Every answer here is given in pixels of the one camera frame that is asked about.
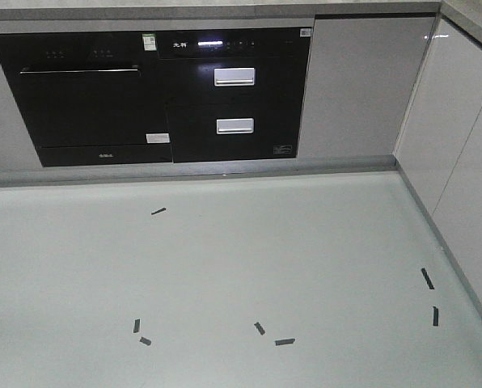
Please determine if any black disinfection cabinet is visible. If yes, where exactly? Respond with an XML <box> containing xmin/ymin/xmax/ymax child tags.
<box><xmin>157</xmin><ymin>27</ymin><xmax>311</xmax><ymax>162</ymax></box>

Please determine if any black floor tape strip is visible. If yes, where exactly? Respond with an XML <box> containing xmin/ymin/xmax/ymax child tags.
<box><xmin>433</xmin><ymin>306</ymin><xmax>439</xmax><ymax>327</ymax></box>
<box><xmin>254</xmin><ymin>322</ymin><xmax>265</xmax><ymax>335</ymax></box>
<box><xmin>139</xmin><ymin>336</ymin><xmax>152</xmax><ymax>346</ymax></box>
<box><xmin>150</xmin><ymin>207</ymin><xmax>167</xmax><ymax>215</ymax></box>
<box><xmin>133</xmin><ymin>318</ymin><xmax>141</xmax><ymax>333</ymax></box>
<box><xmin>274</xmin><ymin>338</ymin><xmax>295</xmax><ymax>346</ymax></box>
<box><xmin>421</xmin><ymin>268</ymin><xmax>434</xmax><ymax>290</ymax></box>

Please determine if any silver drawer handle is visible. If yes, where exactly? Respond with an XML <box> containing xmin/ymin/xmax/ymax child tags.
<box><xmin>216</xmin><ymin>118</ymin><xmax>255</xmax><ymax>135</ymax></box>
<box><xmin>214</xmin><ymin>67</ymin><xmax>256</xmax><ymax>87</ymax></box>

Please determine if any upper silver drawer handle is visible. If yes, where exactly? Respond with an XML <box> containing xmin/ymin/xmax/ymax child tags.
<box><xmin>214</xmin><ymin>67</ymin><xmax>256</xmax><ymax>87</ymax></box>

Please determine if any white glossy side cabinet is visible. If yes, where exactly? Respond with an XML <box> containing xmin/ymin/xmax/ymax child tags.
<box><xmin>395</xmin><ymin>18</ymin><xmax>482</xmax><ymax>305</ymax></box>

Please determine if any green energy label sticker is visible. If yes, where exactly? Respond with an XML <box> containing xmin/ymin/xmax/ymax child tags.
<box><xmin>142</xmin><ymin>33</ymin><xmax>157</xmax><ymax>51</ymax></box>

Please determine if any grey cabinet door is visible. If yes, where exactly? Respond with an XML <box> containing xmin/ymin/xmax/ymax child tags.
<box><xmin>298</xmin><ymin>16</ymin><xmax>434</xmax><ymax>158</ymax></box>

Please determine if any black built-in dishwasher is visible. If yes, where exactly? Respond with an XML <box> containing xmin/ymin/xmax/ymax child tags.
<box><xmin>0</xmin><ymin>32</ymin><xmax>172</xmax><ymax>167</ymax></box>

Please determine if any lower silver drawer handle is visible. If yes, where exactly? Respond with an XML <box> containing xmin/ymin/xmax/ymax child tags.
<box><xmin>216</xmin><ymin>118</ymin><xmax>255</xmax><ymax>135</ymax></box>

